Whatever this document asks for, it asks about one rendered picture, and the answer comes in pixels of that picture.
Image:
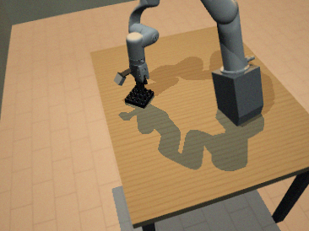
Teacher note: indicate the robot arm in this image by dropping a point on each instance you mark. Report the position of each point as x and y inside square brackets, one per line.
[224, 12]

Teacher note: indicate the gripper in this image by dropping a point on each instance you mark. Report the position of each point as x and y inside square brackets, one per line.
[140, 74]

